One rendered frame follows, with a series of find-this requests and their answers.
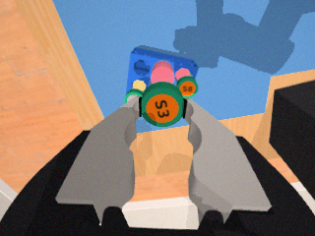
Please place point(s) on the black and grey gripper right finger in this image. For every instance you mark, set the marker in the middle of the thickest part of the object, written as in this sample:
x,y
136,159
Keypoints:
x,y
229,175

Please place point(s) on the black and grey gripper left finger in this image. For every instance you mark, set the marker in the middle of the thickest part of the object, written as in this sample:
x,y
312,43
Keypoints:
x,y
71,191

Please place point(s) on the blue bench mat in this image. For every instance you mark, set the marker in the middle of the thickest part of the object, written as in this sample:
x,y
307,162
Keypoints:
x,y
238,45

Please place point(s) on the blue tube rack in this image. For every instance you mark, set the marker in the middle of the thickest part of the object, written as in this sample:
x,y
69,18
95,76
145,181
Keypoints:
x,y
151,57

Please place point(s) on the green tube cap with grey dot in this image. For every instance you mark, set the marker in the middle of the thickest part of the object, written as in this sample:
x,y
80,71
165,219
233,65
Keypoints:
x,y
137,89

